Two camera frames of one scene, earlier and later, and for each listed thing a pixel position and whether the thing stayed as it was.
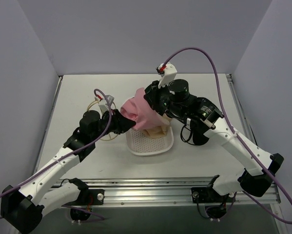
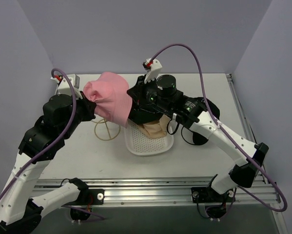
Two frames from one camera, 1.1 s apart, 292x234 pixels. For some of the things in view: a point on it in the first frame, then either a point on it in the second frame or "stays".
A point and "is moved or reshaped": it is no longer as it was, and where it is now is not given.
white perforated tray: (138, 144) stays
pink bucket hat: (137, 108) is moved or reshaped
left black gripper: (117, 122) to (87, 107)
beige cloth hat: (157, 131) stays
